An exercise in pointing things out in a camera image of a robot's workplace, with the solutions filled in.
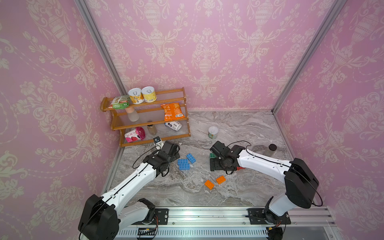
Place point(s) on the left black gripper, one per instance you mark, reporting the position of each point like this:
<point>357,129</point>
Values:
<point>176,155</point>

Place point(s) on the yellow-label white can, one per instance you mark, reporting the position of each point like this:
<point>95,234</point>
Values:
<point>149,94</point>

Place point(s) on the light blue large lego brick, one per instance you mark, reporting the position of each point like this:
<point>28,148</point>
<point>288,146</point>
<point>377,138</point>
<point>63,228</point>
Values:
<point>183,164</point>

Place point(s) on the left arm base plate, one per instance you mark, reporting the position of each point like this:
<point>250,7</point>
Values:
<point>160,216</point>

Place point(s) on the orange-label white can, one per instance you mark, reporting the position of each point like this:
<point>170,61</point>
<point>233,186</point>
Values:
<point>136,96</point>

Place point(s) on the small green white-lid cup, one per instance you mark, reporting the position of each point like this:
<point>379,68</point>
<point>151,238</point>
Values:
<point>213,132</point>

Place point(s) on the brown spice jar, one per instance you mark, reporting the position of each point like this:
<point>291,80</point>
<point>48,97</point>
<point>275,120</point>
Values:
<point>152,129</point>

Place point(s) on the orange lego brick front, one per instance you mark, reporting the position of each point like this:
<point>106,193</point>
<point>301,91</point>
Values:
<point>209,184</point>

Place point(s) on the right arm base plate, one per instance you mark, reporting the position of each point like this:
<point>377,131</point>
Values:
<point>259,216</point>

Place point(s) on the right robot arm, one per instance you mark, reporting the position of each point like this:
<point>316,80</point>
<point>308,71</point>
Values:
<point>300,183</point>

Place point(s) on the black-lid grey jar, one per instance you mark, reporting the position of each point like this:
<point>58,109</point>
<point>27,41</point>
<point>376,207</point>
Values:
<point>270,150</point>

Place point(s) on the orange lego brick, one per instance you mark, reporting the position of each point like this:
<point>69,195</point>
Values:
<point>209,184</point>
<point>220,180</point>

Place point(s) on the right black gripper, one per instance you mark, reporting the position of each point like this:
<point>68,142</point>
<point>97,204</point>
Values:
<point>216,167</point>

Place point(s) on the orange chips bag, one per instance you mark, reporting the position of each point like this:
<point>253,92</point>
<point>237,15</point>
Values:
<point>172,112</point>

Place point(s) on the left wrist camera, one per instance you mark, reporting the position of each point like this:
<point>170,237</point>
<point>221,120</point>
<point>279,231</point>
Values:
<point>158,143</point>

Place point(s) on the light blue small lego brick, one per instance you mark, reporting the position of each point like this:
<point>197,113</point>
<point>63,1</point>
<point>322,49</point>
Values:
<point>191,158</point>

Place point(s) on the aluminium mounting rail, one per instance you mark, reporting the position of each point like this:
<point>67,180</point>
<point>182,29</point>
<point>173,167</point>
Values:
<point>230,223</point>

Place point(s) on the green snack packet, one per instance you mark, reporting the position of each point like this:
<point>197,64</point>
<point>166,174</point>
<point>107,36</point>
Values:
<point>119,103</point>

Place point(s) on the white blueberry yogurt bottle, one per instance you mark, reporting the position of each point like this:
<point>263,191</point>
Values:
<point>175,125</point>

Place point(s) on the pink strawberry drink cup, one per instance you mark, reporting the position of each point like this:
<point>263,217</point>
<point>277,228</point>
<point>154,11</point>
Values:
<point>137,134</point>

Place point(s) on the wooden three-tier shelf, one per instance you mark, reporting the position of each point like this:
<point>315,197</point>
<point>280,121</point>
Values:
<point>150,113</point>

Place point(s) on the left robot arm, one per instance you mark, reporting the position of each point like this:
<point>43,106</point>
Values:
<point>104,216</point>

